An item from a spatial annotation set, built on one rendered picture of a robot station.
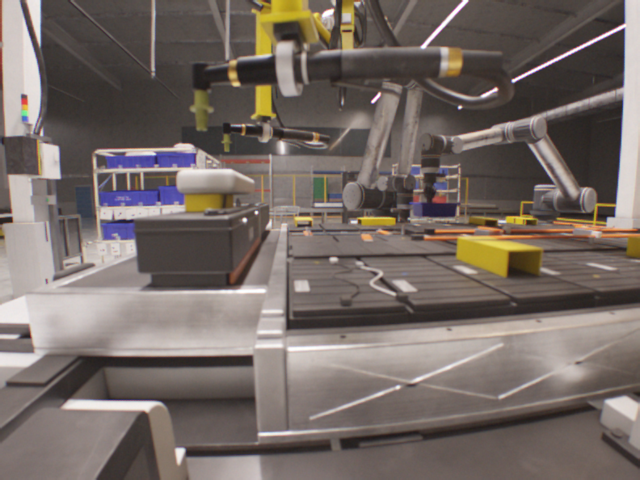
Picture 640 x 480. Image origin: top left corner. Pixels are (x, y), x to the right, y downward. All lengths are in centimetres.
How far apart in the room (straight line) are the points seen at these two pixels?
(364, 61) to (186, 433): 63
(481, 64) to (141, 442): 58
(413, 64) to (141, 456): 53
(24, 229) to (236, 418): 403
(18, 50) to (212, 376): 447
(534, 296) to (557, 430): 16
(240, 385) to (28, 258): 400
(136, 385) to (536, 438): 60
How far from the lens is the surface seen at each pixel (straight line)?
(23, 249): 448
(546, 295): 49
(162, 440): 25
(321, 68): 53
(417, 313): 38
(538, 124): 248
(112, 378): 67
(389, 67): 52
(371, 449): 36
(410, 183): 205
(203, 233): 48
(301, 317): 35
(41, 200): 335
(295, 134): 142
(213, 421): 58
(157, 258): 51
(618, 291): 58
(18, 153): 316
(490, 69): 56
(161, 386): 64
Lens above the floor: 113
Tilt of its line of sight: 8 degrees down
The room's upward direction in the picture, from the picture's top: straight up
